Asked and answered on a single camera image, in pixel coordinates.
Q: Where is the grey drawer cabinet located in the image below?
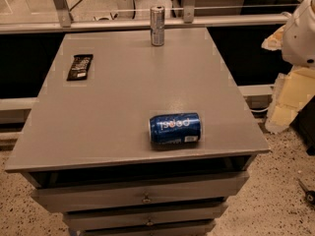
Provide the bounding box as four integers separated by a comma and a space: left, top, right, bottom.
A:
4, 27, 272, 236

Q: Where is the bottom grey drawer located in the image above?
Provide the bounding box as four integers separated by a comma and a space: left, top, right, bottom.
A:
81, 220, 215, 236

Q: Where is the middle grey drawer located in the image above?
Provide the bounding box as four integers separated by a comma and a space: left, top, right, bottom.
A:
64, 203, 227, 231

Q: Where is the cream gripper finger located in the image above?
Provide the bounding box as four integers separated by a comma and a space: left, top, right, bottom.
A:
265, 66, 315, 134
261, 26, 284, 51

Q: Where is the black caster wheel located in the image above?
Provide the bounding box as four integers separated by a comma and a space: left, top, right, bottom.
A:
298, 179, 315, 205

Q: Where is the white cable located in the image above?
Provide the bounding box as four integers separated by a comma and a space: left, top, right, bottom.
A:
249, 100, 272, 114

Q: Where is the black rxbar chocolate bar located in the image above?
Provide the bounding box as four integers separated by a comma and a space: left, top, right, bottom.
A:
67, 54, 94, 81

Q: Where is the grey drawer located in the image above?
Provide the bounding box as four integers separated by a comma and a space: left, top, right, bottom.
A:
64, 203, 227, 231
81, 220, 215, 236
31, 171, 249, 212

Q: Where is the top grey drawer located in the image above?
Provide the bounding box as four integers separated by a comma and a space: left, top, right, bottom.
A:
31, 171, 249, 212

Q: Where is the blue pepsi can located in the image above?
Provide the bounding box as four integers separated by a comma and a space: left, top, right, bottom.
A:
149, 112, 202, 145

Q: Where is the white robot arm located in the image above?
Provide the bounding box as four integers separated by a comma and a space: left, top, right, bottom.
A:
262, 0, 315, 134

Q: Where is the silver tall energy drink can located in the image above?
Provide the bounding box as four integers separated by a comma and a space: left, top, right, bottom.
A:
150, 6, 165, 46

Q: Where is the metal window frame rail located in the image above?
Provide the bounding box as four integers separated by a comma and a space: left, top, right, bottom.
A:
0, 0, 289, 34

